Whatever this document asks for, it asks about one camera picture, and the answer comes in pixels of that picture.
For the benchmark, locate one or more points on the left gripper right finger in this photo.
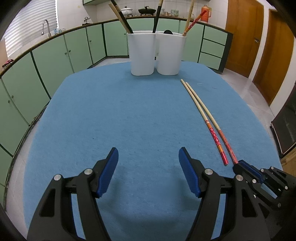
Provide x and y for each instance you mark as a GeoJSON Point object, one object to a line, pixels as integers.
{"type": "Point", "coordinates": [193, 170]}

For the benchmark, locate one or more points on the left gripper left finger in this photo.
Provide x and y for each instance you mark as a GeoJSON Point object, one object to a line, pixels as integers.
{"type": "Point", "coordinates": [104, 170]}

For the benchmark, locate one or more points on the red-topped bamboo chopstick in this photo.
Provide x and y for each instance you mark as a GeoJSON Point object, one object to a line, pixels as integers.
{"type": "Point", "coordinates": [189, 17]}

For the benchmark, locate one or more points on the black chopstick with label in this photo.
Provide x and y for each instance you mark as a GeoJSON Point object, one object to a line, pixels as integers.
{"type": "Point", "coordinates": [156, 19]}

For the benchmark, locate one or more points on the green lower kitchen cabinets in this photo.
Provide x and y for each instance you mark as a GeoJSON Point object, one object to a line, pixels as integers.
{"type": "Point", "coordinates": [30, 81]}

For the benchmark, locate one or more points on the red-patterned bamboo chopstick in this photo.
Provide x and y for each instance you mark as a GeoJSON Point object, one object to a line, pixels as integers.
{"type": "Point", "coordinates": [207, 122]}

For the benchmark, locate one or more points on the orange-ended bamboo chopstick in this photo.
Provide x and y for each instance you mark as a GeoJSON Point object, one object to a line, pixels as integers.
{"type": "Point", "coordinates": [217, 127]}

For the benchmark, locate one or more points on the blue felt table mat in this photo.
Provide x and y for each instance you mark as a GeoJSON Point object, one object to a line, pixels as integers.
{"type": "Point", "coordinates": [148, 119]}

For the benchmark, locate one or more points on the brown wooden door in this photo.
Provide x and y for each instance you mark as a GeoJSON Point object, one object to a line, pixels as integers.
{"type": "Point", "coordinates": [245, 22]}
{"type": "Point", "coordinates": [276, 57]}

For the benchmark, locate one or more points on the white utensil holder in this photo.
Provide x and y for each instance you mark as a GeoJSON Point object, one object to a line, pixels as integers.
{"type": "Point", "coordinates": [159, 51]}

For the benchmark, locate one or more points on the black spoon in holder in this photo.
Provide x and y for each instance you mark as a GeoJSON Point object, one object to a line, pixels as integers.
{"type": "Point", "coordinates": [169, 32]}

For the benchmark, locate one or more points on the orange thermos flask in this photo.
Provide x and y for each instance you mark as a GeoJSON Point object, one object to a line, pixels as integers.
{"type": "Point", "coordinates": [207, 13]}

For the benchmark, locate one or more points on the red chopstick in holder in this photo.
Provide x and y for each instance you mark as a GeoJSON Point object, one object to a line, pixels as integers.
{"type": "Point", "coordinates": [193, 23]}

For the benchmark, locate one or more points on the bamboo chopstick in holder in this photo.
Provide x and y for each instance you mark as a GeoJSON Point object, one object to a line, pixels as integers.
{"type": "Point", "coordinates": [119, 17]}

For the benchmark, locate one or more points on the white window blind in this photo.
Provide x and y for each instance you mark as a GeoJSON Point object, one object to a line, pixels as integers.
{"type": "Point", "coordinates": [34, 20]}

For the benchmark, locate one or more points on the black wok with lid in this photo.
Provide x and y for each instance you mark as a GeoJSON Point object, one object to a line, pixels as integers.
{"type": "Point", "coordinates": [147, 11]}

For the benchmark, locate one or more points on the black chopstick in holder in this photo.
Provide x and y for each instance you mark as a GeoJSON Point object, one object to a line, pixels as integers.
{"type": "Point", "coordinates": [129, 29]}

